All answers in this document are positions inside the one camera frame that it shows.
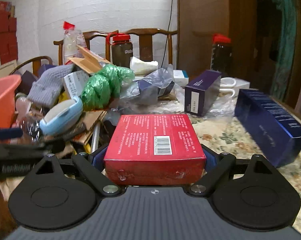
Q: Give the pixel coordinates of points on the large dark blue box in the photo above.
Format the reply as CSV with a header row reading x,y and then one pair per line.
x,y
276,132

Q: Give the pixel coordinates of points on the white paper tissue wad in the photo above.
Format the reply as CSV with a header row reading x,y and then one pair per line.
x,y
141,67

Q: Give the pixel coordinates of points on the light blue glasses case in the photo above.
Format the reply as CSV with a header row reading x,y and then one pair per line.
x,y
61,117

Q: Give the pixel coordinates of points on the wooden chair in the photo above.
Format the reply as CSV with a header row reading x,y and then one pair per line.
x,y
145,36
89,35

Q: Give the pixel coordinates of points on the red cardboard box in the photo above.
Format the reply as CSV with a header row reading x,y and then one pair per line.
x,y
154,149

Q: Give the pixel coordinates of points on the wooden chair right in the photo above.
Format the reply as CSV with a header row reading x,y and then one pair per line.
x,y
145,36

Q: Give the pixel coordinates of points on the green plastic bag bundle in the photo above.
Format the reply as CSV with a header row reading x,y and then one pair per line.
x,y
105,85

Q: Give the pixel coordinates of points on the upright purple box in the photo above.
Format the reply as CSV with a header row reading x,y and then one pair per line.
x,y
201,93

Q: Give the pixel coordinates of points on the pink plastic basin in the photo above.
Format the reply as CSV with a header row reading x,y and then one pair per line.
x,y
8,85

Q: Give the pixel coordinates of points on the stack of red boxes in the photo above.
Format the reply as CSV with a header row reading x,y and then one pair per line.
x,y
8,28

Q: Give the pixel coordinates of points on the grey knitted sock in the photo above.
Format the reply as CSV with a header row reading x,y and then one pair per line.
x,y
46,90

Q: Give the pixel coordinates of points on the brown wooden wardrobe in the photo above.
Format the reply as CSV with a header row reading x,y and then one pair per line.
x,y
199,20

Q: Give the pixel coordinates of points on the round wooden armchair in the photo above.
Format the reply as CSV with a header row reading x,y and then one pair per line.
x,y
36,64

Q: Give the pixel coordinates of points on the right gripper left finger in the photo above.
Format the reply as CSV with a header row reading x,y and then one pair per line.
x,y
90,167

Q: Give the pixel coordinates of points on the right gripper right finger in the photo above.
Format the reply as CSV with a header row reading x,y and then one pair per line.
x,y
217,169

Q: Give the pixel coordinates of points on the brown bottle red lid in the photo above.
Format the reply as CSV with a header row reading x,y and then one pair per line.
x,y
121,48

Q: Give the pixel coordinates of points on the wooden chair left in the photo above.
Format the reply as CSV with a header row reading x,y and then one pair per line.
x,y
89,35

